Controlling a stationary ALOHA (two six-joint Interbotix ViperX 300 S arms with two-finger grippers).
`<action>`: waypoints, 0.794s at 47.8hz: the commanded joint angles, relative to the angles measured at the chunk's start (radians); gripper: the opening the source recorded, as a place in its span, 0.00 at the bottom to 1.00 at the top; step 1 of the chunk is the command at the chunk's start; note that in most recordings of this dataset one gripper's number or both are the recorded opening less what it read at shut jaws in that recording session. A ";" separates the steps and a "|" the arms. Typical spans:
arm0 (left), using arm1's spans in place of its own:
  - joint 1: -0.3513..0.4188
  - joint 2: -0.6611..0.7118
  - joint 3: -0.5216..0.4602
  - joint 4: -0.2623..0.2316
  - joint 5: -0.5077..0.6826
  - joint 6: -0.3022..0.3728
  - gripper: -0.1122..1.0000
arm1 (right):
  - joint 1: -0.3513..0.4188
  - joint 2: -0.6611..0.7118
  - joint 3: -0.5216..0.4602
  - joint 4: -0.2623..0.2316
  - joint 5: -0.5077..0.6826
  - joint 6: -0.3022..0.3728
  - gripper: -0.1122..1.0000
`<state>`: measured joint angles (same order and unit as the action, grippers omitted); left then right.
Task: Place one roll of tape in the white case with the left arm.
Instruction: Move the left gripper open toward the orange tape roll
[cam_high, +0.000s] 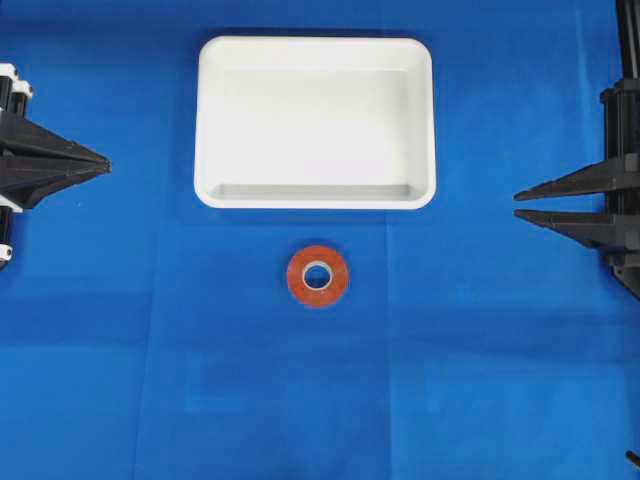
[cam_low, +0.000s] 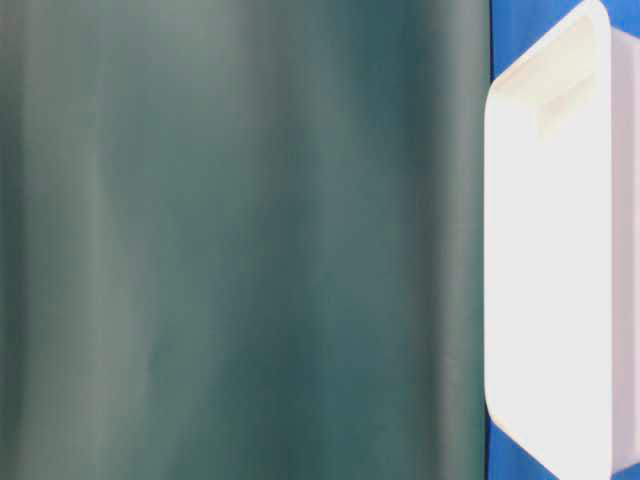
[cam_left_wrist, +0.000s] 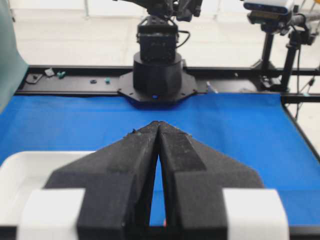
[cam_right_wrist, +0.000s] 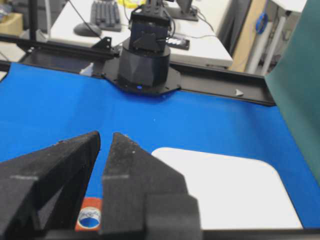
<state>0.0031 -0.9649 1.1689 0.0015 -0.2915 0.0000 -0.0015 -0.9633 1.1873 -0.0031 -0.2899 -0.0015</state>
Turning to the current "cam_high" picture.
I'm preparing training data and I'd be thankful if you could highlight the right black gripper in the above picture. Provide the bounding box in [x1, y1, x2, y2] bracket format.
[514, 78, 639, 297]

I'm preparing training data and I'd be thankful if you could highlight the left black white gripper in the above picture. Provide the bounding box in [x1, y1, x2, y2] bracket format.
[1, 63, 111, 269]

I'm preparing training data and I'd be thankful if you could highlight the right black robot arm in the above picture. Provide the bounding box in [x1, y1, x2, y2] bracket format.
[514, 1, 639, 297]

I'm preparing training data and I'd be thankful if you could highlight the white rectangular plastic case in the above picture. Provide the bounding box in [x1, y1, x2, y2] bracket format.
[193, 35, 437, 210]

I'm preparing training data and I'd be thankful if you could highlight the orange roll of tape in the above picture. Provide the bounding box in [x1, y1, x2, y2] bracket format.
[286, 245, 349, 308]

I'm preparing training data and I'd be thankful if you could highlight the blue table cloth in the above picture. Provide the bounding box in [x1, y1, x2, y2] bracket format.
[1, 1, 639, 479]

